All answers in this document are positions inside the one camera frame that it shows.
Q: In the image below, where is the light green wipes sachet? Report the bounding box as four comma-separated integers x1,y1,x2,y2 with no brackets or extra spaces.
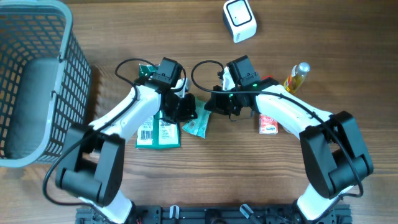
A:
182,98,211,139

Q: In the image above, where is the green 3M gloves package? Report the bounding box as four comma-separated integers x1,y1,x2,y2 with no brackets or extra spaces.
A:
134,63,182,150

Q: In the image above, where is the small red patterned box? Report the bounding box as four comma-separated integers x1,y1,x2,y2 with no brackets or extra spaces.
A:
259,114,279,134

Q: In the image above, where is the red snack stick packet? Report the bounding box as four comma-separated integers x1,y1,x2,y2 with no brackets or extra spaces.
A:
262,75,273,80

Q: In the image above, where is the yellow liquid bottle silver cap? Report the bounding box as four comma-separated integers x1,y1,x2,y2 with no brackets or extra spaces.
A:
283,62,310,94

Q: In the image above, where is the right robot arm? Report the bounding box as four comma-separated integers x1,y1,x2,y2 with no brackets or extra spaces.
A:
205,78,374,223

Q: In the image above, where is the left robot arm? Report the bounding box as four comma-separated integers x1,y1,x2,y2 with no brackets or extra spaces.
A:
54,77,196,223

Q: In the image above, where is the white barcode scanner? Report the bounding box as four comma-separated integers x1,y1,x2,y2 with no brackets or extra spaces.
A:
223,0,257,44

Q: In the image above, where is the dark grey mesh basket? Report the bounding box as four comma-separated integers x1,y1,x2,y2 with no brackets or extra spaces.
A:
1,1,93,168

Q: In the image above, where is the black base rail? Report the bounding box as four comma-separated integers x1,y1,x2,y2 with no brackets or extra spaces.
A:
75,204,353,224

